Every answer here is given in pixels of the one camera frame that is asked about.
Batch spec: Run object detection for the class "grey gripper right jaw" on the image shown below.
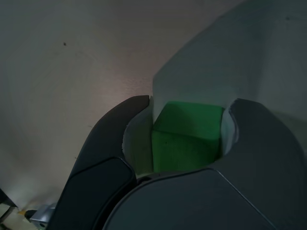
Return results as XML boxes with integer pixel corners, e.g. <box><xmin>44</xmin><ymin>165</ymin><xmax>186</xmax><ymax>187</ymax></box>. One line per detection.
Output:
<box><xmin>103</xmin><ymin>97</ymin><xmax>307</xmax><ymax>230</ymax></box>

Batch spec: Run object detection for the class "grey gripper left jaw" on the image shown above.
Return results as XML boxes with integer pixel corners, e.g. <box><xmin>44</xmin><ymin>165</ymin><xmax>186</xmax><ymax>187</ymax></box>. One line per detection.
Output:
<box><xmin>47</xmin><ymin>94</ymin><xmax>154</xmax><ymax>230</ymax></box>

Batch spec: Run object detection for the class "green cube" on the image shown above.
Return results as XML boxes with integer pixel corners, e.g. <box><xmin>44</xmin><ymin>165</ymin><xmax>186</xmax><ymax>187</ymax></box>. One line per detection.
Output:
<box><xmin>151</xmin><ymin>101</ymin><xmax>225</xmax><ymax>173</ymax></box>

